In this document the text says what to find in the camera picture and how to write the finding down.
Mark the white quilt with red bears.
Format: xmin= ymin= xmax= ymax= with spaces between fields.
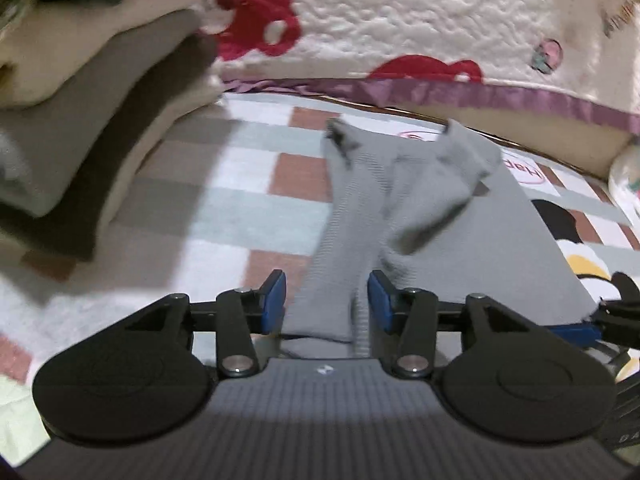
xmin=205 ymin=0 xmax=639 ymax=133

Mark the dark brown folded garment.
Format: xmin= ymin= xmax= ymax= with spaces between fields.
xmin=1 ymin=34 xmax=220 ymax=261

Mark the grey folded garment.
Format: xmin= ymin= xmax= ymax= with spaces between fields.
xmin=1 ymin=10 xmax=201 ymax=218

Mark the beige folded garment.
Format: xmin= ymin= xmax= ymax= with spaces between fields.
xmin=1 ymin=0 xmax=206 ymax=108

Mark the checkered cartoon floor mat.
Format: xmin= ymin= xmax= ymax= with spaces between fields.
xmin=1 ymin=96 xmax=639 ymax=479

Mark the grey waffle knit garment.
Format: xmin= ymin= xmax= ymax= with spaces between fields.
xmin=281 ymin=119 xmax=596 ymax=359

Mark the cream folded garment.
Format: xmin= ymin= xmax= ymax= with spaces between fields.
xmin=94 ymin=72 xmax=224 ymax=240

